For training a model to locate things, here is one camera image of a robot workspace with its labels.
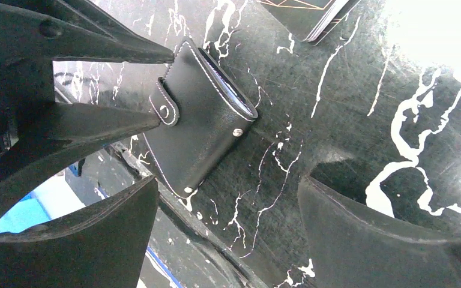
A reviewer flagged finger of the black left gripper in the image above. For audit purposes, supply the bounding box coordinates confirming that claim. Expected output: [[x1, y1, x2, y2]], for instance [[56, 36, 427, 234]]
[[0, 103, 160, 218], [0, 1, 174, 64]]

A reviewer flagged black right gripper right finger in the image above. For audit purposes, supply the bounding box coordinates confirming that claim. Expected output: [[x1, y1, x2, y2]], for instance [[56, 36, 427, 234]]
[[297, 176, 461, 287]]

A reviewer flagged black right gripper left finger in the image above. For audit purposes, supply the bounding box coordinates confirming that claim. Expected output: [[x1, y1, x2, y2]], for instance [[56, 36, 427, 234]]
[[0, 176, 158, 287]]

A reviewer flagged blue bin under table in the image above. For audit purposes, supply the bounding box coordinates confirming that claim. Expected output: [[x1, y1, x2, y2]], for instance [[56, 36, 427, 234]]
[[0, 171, 85, 233]]

